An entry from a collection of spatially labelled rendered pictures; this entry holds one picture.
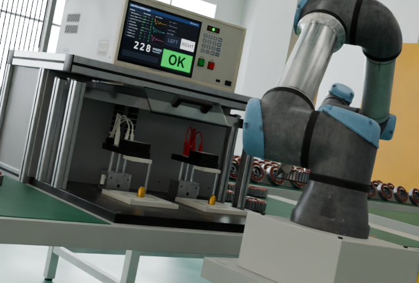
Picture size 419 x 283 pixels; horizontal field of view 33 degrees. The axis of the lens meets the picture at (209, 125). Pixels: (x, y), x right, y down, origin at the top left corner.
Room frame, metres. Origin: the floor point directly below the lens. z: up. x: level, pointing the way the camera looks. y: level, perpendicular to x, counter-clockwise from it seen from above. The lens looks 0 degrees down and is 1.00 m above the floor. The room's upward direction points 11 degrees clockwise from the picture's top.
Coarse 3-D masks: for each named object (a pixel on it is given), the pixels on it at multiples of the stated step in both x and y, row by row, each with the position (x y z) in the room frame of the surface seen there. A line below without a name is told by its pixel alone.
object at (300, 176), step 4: (284, 172) 2.19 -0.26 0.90; (292, 172) 2.17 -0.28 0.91; (296, 172) 2.18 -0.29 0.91; (300, 172) 2.18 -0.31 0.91; (304, 172) 2.18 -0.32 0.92; (308, 172) 2.24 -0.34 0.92; (280, 176) 2.20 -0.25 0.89; (284, 176) 2.19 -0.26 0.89; (288, 176) 2.18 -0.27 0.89; (292, 176) 2.18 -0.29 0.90; (296, 176) 2.17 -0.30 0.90; (300, 176) 2.17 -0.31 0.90; (304, 176) 2.18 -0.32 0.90; (308, 176) 2.18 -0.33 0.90; (288, 180) 2.18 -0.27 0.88; (292, 180) 2.18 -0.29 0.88; (296, 180) 2.17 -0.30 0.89; (300, 180) 2.17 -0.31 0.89; (304, 180) 2.17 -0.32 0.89
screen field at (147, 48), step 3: (135, 42) 1.93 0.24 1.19; (138, 42) 1.94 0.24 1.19; (141, 42) 1.94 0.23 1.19; (135, 45) 1.93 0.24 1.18; (138, 45) 1.94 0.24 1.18; (141, 45) 1.94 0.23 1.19; (144, 45) 1.95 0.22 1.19; (147, 45) 1.95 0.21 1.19; (150, 45) 1.96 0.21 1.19; (135, 48) 1.93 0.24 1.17; (138, 48) 1.94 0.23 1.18; (141, 48) 1.94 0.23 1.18; (144, 48) 1.95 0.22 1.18; (147, 48) 1.96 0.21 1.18; (150, 48) 1.96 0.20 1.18; (144, 51) 1.95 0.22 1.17; (147, 51) 1.96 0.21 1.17; (150, 51) 1.96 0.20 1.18
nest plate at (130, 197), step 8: (104, 192) 1.85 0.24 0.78; (112, 192) 1.83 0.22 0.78; (120, 192) 1.86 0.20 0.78; (128, 192) 1.90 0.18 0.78; (120, 200) 1.78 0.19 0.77; (128, 200) 1.75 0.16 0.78; (136, 200) 1.75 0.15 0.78; (144, 200) 1.79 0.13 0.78; (152, 200) 1.82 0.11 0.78; (160, 200) 1.85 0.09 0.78; (176, 208) 1.83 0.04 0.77
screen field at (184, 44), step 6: (168, 36) 1.99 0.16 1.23; (174, 36) 2.01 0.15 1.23; (168, 42) 2.00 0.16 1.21; (174, 42) 2.01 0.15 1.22; (180, 42) 2.02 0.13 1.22; (186, 42) 2.03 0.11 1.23; (192, 42) 2.05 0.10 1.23; (180, 48) 2.02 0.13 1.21; (186, 48) 2.04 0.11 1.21; (192, 48) 2.05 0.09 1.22
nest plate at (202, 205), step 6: (180, 198) 1.99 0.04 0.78; (186, 198) 2.02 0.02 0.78; (186, 204) 1.96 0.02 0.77; (192, 204) 1.94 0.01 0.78; (198, 204) 1.92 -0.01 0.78; (204, 204) 1.95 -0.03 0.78; (210, 204) 1.98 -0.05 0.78; (216, 204) 2.01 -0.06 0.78; (222, 204) 2.04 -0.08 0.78; (204, 210) 1.90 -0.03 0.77; (210, 210) 1.90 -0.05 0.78; (216, 210) 1.91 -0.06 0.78; (222, 210) 1.92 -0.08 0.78; (228, 210) 1.94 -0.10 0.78; (234, 210) 1.96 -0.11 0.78; (240, 210) 1.98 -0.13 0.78
